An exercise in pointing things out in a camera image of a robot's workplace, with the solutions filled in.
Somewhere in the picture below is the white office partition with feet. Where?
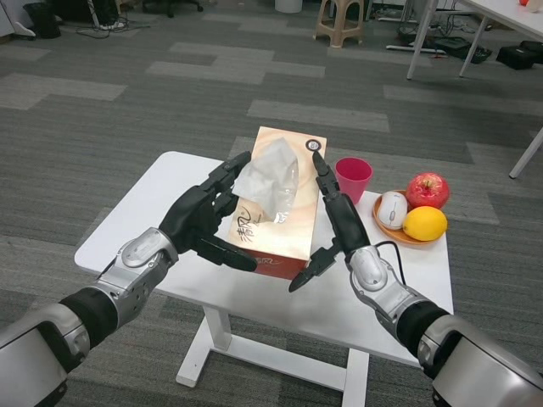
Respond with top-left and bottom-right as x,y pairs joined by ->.
0,0 -> 37,42

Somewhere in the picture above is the large white desk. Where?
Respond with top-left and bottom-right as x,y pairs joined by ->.
406,0 -> 543,179

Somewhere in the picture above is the yellow lemon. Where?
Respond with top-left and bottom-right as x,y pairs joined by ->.
401,205 -> 449,242

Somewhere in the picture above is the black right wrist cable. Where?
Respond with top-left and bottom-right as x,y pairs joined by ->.
369,240 -> 408,287

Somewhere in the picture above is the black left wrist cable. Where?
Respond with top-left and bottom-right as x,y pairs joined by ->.
96,254 -> 124,281

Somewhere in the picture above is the orange tissue box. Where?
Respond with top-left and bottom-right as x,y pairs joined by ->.
210,125 -> 330,281

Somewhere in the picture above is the black trash bin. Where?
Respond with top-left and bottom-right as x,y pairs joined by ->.
21,2 -> 62,40

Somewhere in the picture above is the pink plastic cup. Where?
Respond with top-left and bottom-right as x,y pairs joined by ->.
334,156 -> 374,205

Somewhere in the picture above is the white computer mouse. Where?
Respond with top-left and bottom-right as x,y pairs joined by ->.
378,190 -> 409,231

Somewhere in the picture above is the white desk with cabinet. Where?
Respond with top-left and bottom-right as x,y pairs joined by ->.
87,0 -> 103,29

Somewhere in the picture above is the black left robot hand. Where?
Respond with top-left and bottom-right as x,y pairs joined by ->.
160,150 -> 259,273

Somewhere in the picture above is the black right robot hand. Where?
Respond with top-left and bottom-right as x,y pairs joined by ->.
288,152 -> 372,294

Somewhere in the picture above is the flat black floor bag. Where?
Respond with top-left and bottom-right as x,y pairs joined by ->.
434,36 -> 494,65

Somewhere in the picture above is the beige plastic stool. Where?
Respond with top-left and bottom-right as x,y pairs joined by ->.
313,0 -> 365,48

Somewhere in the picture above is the round wooden plate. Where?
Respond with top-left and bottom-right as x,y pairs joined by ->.
372,189 -> 450,247

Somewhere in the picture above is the white desk foot bar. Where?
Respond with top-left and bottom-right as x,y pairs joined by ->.
385,44 -> 447,55

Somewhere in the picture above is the white table leg frame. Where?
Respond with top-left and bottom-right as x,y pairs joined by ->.
176,304 -> 370,407

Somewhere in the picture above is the black carry case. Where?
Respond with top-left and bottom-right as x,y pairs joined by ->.
495,44 -> 535,71
519,40 -> 543,64

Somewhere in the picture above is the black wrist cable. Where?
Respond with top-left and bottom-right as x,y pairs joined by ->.
96,254 -> 124,281
369,240 -> 408,287

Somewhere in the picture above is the red apple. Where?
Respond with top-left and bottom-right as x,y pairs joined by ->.
405,171 -> 451,211

